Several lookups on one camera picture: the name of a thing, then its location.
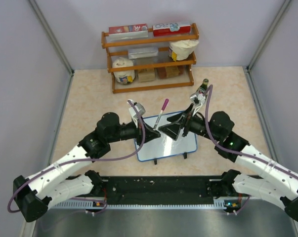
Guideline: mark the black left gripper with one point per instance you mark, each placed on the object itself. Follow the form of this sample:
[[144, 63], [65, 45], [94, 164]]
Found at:
[[149, 134]]

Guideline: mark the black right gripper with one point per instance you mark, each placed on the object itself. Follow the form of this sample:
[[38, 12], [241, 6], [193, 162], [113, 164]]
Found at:
[[187, 120]]

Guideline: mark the blue framed whiteboard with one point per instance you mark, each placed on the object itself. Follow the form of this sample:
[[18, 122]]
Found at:
[[165, 147]]

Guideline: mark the magenta capped whiteboard marker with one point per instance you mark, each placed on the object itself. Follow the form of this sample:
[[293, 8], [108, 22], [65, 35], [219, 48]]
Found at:
[[166, 101]]

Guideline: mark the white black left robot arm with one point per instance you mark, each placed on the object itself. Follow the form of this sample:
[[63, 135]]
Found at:
[[36, 194]]

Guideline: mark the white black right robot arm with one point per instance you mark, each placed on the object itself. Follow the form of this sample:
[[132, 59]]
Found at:
[[275, 184]]

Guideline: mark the green glass Perrier bottle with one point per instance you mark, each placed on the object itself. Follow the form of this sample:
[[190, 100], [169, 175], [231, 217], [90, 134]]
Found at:
[[203, 87]]

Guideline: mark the brown brick-pattern box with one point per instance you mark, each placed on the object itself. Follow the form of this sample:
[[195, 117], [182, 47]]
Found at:
[[170, 72]]

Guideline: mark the white flour bag left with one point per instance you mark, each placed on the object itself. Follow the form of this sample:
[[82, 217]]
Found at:
[[124, 76]]

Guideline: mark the white flour bag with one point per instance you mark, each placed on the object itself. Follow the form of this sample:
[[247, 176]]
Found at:
[[180, 50], [124, 76]]

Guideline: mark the orange wooden shelf rack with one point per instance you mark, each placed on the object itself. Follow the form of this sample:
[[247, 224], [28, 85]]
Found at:
[[117, 49]]

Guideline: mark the white flour bag right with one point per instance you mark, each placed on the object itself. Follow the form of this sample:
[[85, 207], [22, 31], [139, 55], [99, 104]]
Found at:
[[180, 50]]

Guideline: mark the clear plastic container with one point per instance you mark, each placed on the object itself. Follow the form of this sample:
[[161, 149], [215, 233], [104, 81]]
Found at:
[[143, 55]]

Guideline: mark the red white wrap box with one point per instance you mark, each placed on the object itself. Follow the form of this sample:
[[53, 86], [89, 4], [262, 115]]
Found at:
[[174, 28]]

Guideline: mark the red foil roll box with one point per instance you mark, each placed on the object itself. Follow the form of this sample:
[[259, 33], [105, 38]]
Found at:
[[128, 32]]

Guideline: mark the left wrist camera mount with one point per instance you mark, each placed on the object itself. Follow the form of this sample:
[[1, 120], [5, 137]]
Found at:
[[136, 111]]

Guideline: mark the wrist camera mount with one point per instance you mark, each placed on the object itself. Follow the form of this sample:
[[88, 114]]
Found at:
[[198, 99], [136, 111]]

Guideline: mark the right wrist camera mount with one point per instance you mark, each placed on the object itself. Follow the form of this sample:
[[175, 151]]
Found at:
[[198, 99]]

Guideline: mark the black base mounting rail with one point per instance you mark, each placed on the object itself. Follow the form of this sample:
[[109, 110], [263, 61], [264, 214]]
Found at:
[[161, 190]]

